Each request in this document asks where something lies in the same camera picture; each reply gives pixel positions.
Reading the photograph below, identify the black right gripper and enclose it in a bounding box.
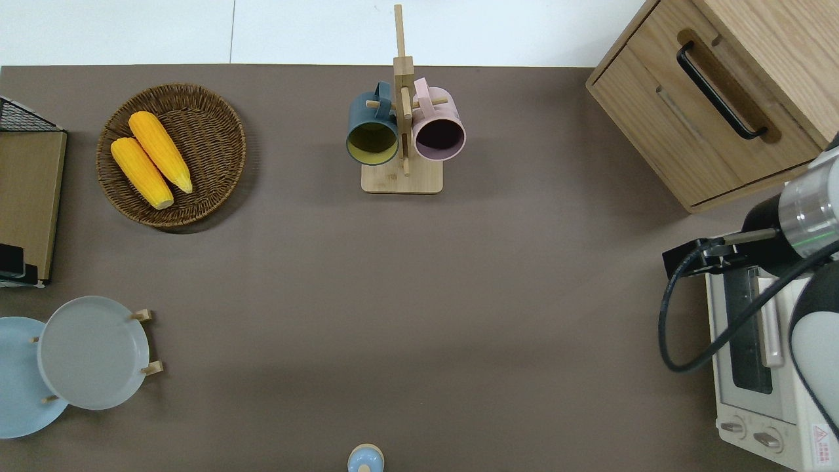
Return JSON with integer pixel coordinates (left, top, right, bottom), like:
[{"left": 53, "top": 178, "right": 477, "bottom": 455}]
[{"left": 662, "top": 195, "right": 798, "bottom": 280}]

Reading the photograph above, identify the gray plate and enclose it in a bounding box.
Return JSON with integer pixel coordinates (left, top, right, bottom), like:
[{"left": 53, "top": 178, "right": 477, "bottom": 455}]
[{"left": 37, "top": 296, "right": 151, "bottom": 411}]

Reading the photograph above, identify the wooden plate rack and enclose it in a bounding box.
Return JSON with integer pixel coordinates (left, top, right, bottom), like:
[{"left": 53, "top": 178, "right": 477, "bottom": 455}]
[{"left": 31, "top": 309, "right": 164, "bottom": 404}]

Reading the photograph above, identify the light blue plate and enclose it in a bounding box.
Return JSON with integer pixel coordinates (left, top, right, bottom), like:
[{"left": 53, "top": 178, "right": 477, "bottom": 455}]
[{"left": 0, "top": 317, "right": 70, "bottom": 439}]

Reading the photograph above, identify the wooden drawer cabinet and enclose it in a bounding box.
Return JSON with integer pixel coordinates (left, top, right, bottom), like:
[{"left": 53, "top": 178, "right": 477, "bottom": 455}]
[{"left": 585, "top": 0, "right": 839, "bottom": 214}]

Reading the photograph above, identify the white toaster oven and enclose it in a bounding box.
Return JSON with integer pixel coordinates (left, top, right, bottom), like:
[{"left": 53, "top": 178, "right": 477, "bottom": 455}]
[{"left": 705, "top": 265, "right": 839, "bottom": 472}]

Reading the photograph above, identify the pink mug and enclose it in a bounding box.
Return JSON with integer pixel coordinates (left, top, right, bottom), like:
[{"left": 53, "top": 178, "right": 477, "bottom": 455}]
[{"left": 412, "top": 77, "right": 467, "bottom": 162}]

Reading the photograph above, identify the wooden mug tree stand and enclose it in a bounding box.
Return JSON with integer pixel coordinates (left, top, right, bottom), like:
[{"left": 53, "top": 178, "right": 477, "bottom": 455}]
[{"left": 361, "top": 5, "right": 450, "bottom": 194}]

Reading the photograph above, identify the dark blue mug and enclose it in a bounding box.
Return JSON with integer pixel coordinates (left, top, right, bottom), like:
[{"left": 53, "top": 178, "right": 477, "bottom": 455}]
[{"left": 346, "top": 81, "right": 400, "bottom": 166}]

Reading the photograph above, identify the blue call bell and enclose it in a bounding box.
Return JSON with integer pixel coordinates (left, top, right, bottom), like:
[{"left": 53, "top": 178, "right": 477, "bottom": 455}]
[{"left": 347, "top": 444, "right": 385, "bottom": 472}]

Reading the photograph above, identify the round brown wicker basket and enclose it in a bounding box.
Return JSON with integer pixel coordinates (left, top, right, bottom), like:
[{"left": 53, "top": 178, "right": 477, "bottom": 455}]
[{"left": 96, "top": 83, "right": 247, "bottom": 229}]

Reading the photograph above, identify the yellow corn cob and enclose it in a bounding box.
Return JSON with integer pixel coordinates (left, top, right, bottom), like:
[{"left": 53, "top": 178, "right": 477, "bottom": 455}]
[
  {"left": 128, "top": 111, "right": 193, "bottom": 195},
  {"left": 110, "top": 137, "right": 175, "bottom": 210}
]

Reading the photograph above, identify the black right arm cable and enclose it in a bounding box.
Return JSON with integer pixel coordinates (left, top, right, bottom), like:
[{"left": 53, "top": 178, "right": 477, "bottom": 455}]
[{"left": 658, "top": 240, "right": 839, "bottom": 374}]

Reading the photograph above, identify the black cabinet handle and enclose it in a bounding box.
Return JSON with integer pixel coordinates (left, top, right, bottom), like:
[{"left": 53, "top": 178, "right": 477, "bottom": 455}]
[{"left": 677, "top": 41, "right": 769, "bottom": 140}]

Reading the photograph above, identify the wire and wood shelf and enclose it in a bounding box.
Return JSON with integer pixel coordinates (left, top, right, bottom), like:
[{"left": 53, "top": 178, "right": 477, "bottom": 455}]
[{"left": 0, "top": 96, "right": 68, "bottom": 289}]

